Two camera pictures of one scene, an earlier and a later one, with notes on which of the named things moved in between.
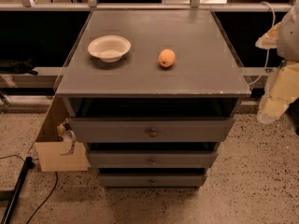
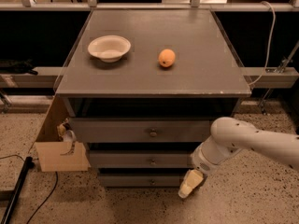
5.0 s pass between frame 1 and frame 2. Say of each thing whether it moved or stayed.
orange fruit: stayed
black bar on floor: stayed
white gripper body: moved
